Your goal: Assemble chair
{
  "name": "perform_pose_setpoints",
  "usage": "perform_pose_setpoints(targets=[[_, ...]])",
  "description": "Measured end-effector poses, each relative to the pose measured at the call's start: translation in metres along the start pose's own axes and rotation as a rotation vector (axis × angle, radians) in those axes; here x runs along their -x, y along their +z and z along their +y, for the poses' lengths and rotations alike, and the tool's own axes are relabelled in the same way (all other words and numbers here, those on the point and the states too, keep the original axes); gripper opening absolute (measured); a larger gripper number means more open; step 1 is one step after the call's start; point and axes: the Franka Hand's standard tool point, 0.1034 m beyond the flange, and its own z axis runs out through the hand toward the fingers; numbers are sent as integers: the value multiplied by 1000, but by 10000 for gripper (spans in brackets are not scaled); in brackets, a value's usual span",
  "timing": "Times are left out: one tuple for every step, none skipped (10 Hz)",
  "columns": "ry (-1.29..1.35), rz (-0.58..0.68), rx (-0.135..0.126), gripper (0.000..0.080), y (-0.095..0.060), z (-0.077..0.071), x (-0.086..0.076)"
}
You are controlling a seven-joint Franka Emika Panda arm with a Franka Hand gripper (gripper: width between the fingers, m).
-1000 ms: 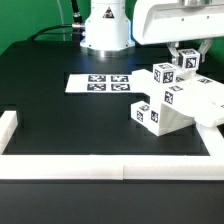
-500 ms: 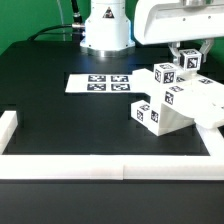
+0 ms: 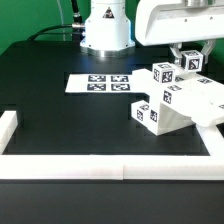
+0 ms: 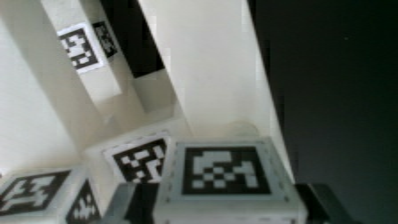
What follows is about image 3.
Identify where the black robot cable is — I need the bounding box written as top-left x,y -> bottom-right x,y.
27,0 -> 88,42

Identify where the white tagged cube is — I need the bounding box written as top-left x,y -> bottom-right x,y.
152,62 -> 175,83
181,50 -> 204,72

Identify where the white chair back part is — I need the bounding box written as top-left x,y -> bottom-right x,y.
132,69 -> 224,127

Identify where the white base tag plate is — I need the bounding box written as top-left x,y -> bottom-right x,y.
65,74 -> 146,93

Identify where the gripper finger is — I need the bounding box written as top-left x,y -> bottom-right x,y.
201,39 -> 216,64
170,43 -> 182,65

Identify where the white chair side bar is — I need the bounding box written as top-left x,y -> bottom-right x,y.
0,111 -> 18,155

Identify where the grey thin cable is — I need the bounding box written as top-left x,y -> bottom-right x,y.
56,0 -> 66,42

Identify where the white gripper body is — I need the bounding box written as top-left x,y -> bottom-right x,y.
135,0 -> 224,46

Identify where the white chair seat part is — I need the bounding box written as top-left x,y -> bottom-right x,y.
156,104 -> 193,135

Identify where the white U-shaped fence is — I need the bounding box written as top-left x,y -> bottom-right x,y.
0,112 -> 224,181

